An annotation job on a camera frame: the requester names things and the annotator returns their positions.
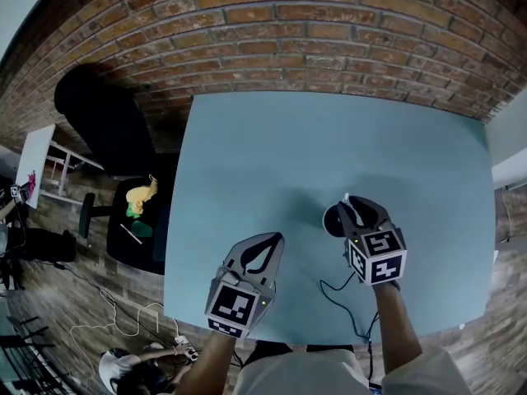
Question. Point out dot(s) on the person's right forearm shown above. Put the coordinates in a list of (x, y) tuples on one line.
[(397, 327)]

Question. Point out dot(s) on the person's left forearm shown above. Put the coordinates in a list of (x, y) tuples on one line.
[(214, 358)]

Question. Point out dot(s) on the white cabinet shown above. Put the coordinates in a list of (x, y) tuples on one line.
[(510, 167)]

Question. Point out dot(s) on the white toothbrush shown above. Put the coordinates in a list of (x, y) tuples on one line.
[(346, 198)]

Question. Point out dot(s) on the green cloth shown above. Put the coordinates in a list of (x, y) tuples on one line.
[(131, 212)]

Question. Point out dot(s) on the white side table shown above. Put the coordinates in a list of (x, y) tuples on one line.
[(35, 154)]

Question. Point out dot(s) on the white metal rack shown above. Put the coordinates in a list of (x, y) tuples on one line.
[(66, 167)]

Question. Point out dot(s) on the black office chair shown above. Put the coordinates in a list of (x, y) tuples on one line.
[(107, 134)]

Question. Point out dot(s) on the pink object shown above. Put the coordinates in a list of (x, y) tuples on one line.
[(31, 178)]

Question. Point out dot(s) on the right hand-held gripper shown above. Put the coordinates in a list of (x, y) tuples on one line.
[(379, 257)]

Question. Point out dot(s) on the yellow cloth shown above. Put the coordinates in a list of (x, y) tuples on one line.
[(142, 193)]

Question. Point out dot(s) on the white power strip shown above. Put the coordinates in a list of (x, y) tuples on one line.
[(184, 341)]

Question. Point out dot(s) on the white stick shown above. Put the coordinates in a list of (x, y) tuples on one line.
[(131, 233)]

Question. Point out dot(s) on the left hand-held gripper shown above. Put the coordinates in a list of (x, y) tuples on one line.
[(230, 305)]

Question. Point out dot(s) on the black bag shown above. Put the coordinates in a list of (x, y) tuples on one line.
[(41, 245)]

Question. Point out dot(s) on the person's white shirt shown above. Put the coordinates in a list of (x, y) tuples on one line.
[(313, 375)]

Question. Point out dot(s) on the black cup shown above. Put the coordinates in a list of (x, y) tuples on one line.
[(331, 220)]

